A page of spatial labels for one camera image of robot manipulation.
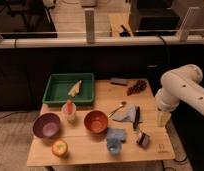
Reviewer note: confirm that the light blue cloth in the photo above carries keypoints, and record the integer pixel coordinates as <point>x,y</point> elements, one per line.
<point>128,116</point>

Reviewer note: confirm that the green plastic tray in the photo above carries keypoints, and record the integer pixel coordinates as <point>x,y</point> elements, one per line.
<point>58,86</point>

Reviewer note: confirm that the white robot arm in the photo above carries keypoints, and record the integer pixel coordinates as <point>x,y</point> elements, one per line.
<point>180,84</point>

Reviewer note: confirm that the wooden folding table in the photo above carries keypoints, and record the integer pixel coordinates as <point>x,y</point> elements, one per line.
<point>86,148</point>

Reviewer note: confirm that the dark grape bunch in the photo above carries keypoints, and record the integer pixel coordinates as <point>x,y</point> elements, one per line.
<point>138,87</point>

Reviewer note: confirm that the blue cup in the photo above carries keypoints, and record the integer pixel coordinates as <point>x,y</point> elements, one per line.
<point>114,146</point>

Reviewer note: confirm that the orange bowl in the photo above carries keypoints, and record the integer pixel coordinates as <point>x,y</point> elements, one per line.
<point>96,121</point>

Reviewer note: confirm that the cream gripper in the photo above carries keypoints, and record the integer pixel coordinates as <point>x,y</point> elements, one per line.
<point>162,118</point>

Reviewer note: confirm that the small black white box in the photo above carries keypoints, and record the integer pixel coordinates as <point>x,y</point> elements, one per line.
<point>143,139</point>

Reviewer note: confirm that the yellow red apple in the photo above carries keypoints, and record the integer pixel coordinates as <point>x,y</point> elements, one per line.
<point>60,148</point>

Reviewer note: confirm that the grey flat block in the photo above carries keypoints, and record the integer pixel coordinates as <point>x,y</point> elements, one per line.
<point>118,81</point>

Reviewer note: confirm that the black marker tool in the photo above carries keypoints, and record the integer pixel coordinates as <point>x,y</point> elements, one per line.
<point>137,118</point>

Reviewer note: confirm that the red-capped white bottle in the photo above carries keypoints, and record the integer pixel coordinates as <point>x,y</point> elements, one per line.
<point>69,110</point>

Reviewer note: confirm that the purple bowl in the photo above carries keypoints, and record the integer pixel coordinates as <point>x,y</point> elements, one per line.
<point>46,125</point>

